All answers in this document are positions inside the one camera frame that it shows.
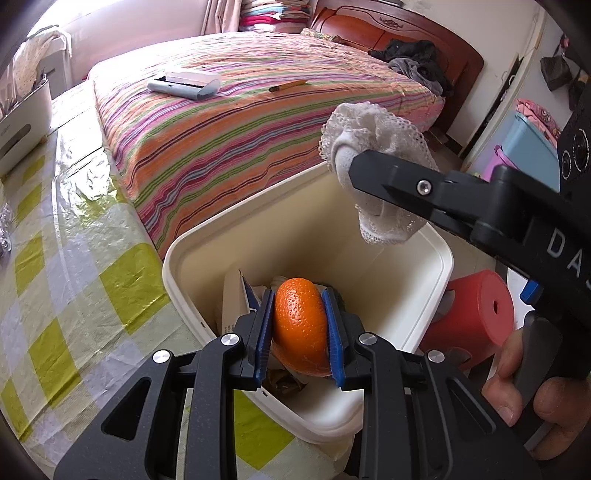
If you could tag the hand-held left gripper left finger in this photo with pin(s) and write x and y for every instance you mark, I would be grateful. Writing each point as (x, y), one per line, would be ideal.
(265, 337)

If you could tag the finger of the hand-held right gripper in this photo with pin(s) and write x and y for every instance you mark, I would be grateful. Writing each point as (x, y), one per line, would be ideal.
(415, 187)

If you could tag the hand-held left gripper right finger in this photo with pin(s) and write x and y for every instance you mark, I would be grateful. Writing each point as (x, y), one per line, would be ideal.
(333, 337)

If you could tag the orange fruit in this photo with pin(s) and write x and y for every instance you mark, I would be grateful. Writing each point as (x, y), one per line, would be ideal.
(300, 323)

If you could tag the white red medicine box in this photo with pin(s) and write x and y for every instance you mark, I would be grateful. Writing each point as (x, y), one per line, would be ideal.
(235, 304)

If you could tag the white lace sock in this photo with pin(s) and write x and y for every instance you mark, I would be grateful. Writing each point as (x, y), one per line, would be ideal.
(369, 129)

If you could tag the white plastic bin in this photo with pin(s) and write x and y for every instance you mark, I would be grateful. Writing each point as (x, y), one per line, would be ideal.
(300, 230)

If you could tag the person's right hand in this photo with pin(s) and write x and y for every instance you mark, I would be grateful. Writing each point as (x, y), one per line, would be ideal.
(501, 383)

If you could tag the crumpled brown paper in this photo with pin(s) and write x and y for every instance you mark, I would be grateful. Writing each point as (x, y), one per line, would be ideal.
(291, 383)

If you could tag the blue plastic storage box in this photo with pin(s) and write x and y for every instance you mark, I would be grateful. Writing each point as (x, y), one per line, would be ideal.
(521, 147)

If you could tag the red plastic stool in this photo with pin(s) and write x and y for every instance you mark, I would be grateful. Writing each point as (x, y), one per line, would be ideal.
(480, 314)

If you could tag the grey garment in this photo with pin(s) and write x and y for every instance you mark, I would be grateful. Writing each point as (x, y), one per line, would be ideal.
(401, 68)

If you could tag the pink patterned cloth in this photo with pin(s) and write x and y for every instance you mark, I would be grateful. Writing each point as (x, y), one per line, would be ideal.
(538, 115)

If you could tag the black garment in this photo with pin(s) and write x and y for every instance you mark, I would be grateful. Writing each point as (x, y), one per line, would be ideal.
(429, 60)

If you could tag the wooden bed headboard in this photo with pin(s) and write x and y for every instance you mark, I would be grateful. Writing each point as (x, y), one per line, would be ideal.
(415, 32)

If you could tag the orange pencil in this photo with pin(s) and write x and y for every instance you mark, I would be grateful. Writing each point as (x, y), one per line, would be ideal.
(288, 85)

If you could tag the dark hanging handbag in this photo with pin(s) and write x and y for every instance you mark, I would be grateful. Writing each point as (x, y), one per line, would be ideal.
(556, 69)

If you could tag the striped bedsheet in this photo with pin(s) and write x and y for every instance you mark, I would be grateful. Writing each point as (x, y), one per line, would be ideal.
(231, 138)

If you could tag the stack of folded quilts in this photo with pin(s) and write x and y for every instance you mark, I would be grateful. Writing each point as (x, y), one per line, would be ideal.
(277, 16)

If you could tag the pink curtain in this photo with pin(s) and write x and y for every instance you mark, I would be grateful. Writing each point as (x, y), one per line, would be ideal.
(221, 16)

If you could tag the white desktop organizer box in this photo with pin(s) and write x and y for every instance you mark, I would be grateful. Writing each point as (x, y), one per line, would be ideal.
(23, 129)

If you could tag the white appliance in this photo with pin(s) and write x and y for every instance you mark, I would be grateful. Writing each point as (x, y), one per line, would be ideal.
(62, 64)

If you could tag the bunch of reddish pens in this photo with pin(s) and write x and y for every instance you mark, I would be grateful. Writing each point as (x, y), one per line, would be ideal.
(18, 97)

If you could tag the cream dotted cloth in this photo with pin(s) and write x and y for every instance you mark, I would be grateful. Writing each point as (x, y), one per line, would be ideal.
(32, 60)

